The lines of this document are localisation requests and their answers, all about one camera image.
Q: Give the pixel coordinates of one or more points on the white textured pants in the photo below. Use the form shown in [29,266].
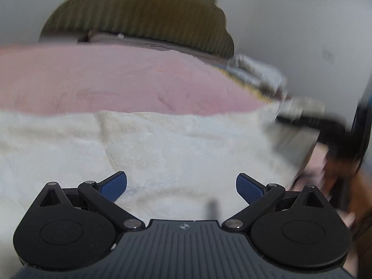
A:
[179,167]

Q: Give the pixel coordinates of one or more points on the person's right hand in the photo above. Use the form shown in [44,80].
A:
[359,195]

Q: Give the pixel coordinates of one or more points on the olive padded headboard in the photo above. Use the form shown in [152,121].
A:
[198,24]

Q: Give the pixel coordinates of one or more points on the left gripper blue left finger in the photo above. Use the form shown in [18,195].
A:
[101,197]

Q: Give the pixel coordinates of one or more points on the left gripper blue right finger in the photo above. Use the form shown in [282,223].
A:
[261,200]

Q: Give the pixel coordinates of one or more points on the grey striped pillow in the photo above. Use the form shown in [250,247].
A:
[121,39]

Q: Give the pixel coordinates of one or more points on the pink bed blanket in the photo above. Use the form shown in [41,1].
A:
[52,80]

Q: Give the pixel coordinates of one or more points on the white printed folded quilt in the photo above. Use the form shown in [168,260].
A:
[266,78]

